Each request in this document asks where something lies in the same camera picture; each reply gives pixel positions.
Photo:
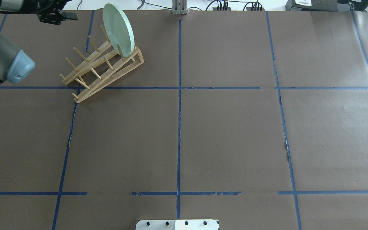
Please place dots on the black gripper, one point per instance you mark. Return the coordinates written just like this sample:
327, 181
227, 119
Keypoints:
44, 5

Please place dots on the wooden dish rack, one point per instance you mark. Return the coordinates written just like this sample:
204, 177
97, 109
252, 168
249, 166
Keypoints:
104, 66

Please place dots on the black power strip right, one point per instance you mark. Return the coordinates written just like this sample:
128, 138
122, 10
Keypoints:
253, 6

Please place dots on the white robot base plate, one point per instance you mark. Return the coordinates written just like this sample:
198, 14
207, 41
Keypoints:
178, 224

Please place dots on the aluminium frame post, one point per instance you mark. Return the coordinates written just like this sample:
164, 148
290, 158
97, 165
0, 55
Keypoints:
179, 7

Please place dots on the light green ceramic plate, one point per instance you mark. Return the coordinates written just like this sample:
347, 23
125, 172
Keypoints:
118, 29

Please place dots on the black power strip left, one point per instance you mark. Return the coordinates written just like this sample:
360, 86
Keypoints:
218, 5

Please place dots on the black power strip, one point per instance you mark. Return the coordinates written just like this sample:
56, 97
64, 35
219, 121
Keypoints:
218, 5
253, 6

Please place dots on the black equipment box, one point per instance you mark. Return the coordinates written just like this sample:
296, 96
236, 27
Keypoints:
317, 5

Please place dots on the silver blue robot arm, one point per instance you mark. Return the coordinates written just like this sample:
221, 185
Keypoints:
15, 65

